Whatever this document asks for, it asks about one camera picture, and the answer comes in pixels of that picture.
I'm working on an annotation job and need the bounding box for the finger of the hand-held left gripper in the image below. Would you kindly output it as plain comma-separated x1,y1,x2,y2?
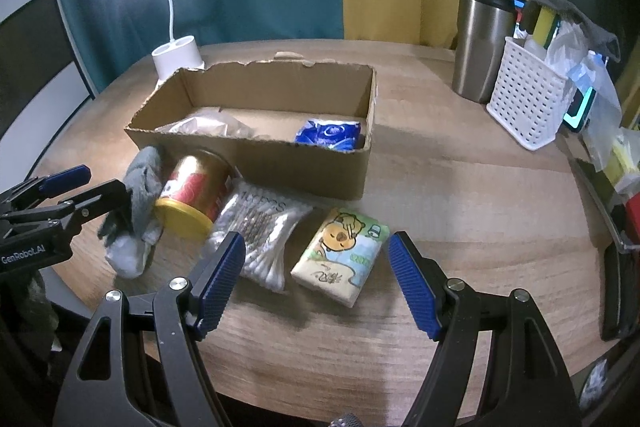
0,164,92,214
56,179,132,235

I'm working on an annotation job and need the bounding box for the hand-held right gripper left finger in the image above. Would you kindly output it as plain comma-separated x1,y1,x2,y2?
52,231,247,427

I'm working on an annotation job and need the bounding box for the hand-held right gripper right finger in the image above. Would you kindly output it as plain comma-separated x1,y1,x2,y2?
387,231,583,427

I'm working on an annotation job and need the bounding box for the grey and white sock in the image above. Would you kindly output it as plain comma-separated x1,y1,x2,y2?
97,146,166,279

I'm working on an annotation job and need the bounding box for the cotton swab pack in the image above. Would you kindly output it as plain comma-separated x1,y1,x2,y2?
202,179,315,293

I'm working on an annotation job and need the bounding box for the cartoon print tissue pack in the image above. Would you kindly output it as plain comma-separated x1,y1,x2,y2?
291,207,390,308

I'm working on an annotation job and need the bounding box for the gold can with yellow lid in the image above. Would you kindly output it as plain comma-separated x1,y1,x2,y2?
154,150,236,239

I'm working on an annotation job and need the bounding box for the brown cardboard box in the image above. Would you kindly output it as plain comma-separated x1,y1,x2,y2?
124,52,377,202

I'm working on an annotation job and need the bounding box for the crumpled clear plastic bag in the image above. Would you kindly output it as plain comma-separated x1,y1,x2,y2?
155,107,271,140

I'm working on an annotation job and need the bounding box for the blue foil packet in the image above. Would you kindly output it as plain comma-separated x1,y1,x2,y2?
294,119,363,152

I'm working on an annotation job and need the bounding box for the black flat object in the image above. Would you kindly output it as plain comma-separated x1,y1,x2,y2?
600,247,640,342

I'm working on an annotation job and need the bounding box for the black tray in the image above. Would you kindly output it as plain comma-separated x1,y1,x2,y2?
570,142,640,254

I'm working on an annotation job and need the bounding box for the white perforated plastic basket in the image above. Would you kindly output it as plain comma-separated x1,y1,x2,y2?
487,37,576,151

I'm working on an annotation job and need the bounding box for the teal screen device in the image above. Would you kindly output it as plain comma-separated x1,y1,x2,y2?
562,84,598,132

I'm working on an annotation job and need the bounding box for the stainless steel tumbler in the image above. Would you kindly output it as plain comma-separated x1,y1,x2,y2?
452,0,517,102

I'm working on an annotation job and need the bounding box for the clear plastic wrapper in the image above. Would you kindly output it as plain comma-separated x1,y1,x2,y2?
547,22,625,170

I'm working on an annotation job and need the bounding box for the yellow and green sponge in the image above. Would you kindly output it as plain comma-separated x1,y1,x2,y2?
522,4,563,48

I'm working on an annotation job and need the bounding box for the grey cloth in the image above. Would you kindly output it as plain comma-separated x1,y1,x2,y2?
530,0,622,62

